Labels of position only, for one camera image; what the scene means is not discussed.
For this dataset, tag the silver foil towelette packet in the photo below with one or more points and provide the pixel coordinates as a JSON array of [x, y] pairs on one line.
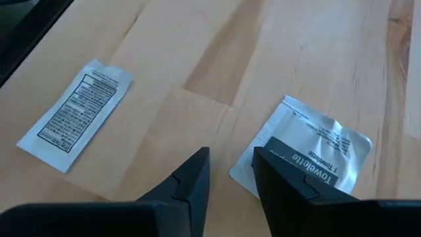
[[329, 138]]

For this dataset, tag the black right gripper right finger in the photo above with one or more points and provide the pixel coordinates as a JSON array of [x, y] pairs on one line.
[[283, 197]]

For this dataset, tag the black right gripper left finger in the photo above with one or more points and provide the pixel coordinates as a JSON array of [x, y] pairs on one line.
[[194, 184]]

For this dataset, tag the white drug facts packet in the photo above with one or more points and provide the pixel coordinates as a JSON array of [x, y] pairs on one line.
[[74, 115]]

